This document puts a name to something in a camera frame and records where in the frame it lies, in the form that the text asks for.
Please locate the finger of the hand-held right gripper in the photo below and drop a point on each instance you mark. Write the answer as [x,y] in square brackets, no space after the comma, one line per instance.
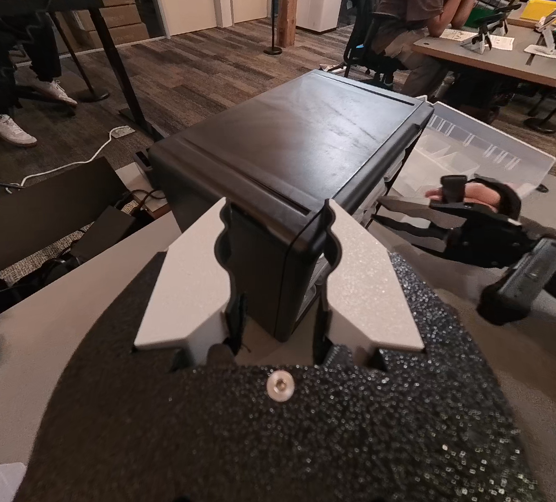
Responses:
[408,208]
[417,234]

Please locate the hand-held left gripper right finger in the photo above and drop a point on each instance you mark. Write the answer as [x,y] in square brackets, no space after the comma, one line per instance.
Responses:
[369,293]

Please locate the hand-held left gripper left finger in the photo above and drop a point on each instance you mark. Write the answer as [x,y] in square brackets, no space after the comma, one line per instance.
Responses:
[186,284]

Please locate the large clear plastic bin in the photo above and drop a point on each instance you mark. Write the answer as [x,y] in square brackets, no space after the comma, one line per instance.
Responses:
[499,150]

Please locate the black drawer cabinet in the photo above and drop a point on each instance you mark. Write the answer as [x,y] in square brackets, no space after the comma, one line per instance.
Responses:
[304,141]

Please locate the person's right hand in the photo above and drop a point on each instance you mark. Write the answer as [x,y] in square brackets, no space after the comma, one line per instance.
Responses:
[480,197]

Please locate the black power adapter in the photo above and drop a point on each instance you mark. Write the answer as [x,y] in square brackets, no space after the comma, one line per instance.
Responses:
[104,232]

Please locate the black office chair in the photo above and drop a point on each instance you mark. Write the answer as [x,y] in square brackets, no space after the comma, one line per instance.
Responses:
[369,50]

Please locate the floor outlet box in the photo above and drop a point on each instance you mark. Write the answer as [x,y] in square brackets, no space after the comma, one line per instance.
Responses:
[121,131]

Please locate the white paper sheets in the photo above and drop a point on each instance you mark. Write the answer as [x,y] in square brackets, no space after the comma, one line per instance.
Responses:
[456,36]

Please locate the green plastic bin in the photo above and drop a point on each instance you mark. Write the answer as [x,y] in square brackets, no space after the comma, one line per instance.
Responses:
[478,17]

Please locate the pale plastic object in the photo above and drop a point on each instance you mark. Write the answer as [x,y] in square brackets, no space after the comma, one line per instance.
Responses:
[11,482]

